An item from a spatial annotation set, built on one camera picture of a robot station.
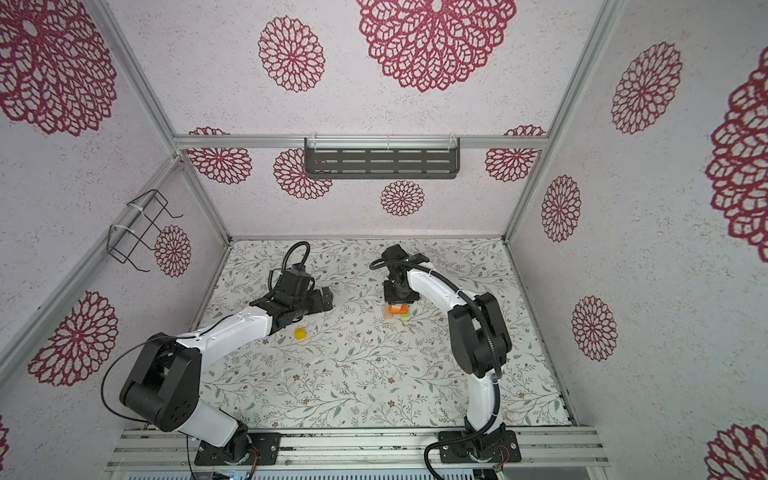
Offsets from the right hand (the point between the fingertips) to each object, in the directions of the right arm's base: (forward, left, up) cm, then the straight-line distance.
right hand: (395, 294), depth 94 cm
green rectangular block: (-3, -3, -7) cm, 9 cm away
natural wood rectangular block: (-2, +3, -6) cm, 7 cm away
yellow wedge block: (-11, +30, -6) cm, 32 cm away
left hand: (-4, +24, +1) cm, 24 cm away
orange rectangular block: (-3, -1, -4) cm, 5 cm away
